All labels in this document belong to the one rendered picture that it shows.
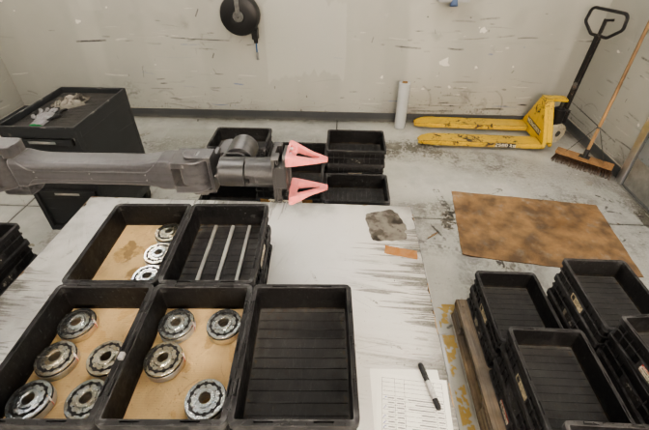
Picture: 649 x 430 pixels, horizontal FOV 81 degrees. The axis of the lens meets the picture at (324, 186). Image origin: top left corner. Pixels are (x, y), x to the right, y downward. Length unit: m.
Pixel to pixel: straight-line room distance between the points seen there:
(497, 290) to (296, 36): 2.91
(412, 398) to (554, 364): 0.79
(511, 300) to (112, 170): 1.91
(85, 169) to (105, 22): 3.82
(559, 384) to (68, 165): 1.77
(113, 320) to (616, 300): 2.12
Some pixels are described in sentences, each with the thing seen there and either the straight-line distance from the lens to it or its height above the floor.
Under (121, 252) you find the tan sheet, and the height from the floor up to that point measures 0.83.
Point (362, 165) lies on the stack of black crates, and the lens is 2.57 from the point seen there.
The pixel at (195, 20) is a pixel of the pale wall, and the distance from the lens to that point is 4.21.
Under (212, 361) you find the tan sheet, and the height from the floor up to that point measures 0.83.
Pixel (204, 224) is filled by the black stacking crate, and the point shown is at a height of 0.83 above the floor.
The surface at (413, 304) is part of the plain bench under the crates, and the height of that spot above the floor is 0.70.
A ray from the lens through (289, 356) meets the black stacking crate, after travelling 1.19.
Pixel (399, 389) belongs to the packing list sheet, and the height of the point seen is 0.70.
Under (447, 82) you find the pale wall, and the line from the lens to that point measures 4.26.
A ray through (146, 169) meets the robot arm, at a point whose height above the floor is 1.47.
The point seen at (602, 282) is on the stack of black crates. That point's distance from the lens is 2.36.
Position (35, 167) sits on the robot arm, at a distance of 0.90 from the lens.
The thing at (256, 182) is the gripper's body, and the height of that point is 1.45.
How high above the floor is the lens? 1.85
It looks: 36 degrees down
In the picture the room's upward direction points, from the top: straight up
